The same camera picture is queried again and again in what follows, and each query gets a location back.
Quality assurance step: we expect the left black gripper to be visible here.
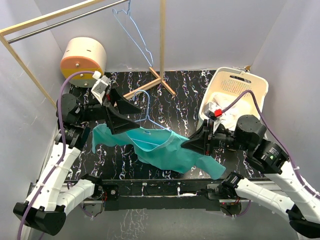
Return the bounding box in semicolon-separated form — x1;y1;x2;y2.
77;86;142;133

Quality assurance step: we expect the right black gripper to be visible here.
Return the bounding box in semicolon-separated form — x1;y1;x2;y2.
180;118;251;156

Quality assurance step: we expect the blue wire hanger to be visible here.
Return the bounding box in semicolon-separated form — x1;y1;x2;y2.
112;0;154;67
133;89;171;132

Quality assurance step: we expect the teal t shirt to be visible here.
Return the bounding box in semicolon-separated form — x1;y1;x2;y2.
92;124;226;180

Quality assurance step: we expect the white t shirt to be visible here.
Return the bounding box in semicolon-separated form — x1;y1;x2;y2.
207;91;245;131

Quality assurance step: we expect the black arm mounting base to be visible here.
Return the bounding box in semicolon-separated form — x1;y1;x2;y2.
84;178;253;212

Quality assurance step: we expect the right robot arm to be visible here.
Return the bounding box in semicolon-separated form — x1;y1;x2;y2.
181;115;320;239

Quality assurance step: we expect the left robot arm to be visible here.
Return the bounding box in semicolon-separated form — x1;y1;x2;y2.
13;88;141;236

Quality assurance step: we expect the cream plastic laundry basket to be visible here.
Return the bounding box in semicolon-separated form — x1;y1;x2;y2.
196;67;269;131

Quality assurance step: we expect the cream orange yellow drum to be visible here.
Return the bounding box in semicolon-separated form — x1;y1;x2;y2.
60;37;107;78

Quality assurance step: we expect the metal hanging rod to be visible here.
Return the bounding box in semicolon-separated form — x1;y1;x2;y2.
7;0;129;44

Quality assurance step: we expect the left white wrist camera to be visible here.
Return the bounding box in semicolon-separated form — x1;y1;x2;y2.
91;71;111;105

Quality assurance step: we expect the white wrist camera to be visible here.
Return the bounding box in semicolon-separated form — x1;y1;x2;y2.
203;101;223;125
91;71;111;105

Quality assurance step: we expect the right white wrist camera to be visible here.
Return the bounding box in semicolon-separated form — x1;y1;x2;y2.
203;101;223;125

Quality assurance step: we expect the wooden clothes rack frame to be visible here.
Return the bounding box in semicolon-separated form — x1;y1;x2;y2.
0;0;178;110

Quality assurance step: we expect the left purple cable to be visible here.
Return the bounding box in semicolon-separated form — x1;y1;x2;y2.
16;70;97;240

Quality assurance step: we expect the purple cable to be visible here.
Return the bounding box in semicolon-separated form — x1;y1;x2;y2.
221;89;320;196
16;70;97;240

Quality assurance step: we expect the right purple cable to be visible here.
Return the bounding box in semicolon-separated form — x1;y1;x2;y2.
221;89;320;196

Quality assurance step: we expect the aluminium rail frame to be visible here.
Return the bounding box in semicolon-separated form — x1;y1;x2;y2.
23;159;310;240

